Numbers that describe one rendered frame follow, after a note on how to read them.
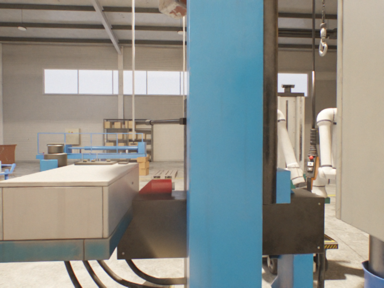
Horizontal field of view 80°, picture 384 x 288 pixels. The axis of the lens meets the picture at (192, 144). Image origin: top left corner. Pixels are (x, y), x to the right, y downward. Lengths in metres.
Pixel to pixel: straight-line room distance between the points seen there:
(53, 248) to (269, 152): 0.61
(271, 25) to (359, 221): 0.64
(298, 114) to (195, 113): 2.18
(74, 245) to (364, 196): 0.54
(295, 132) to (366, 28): 2.39
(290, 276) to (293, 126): 1.90
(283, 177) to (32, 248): 0.69
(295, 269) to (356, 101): 0.75
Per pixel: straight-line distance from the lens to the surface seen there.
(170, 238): 0.84
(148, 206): 0.81
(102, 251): 0.59
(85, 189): 0.56
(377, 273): 2.18
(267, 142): 0.75
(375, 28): 0.33
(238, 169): 0.57
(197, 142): 0.55
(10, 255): 0.67
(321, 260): 1.11
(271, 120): 0.75
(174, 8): 1.07
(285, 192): 0.80
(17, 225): 0.65
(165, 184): 0.86
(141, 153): 9.59
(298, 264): 0.99
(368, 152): 0.31
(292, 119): 2.69
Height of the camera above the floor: 1.28
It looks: 1 degrees down
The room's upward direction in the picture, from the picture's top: straight up
